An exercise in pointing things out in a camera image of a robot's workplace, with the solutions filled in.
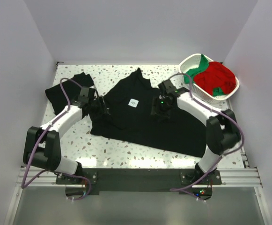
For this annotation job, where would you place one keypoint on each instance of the red t-shirt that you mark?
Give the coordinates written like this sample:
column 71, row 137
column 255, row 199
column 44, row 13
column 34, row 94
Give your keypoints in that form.
column 216, row 80

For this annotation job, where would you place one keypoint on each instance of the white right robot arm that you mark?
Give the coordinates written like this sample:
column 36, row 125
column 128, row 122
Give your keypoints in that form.
column 222, row 130

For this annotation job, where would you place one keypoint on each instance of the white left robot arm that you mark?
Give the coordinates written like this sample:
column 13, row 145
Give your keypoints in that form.
column 42, row 146

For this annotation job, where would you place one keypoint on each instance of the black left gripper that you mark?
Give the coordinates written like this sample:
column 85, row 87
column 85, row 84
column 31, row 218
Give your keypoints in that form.
column 102, row 105

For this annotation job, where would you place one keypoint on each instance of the white plastic laundry basket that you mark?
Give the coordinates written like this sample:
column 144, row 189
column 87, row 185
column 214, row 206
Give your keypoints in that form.
column 192, row 62

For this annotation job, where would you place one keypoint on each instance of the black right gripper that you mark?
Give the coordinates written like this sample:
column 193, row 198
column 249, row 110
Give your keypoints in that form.
column 160, row 111

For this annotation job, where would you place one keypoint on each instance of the green t-shirt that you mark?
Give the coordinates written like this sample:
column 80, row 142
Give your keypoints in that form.
column 201, row 68

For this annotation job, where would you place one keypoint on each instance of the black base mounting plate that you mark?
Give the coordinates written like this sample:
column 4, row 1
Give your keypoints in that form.
column 107, row 185

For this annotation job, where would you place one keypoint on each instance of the aluminium frame rail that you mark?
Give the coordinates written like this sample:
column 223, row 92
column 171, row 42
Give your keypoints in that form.
column 241, row 179

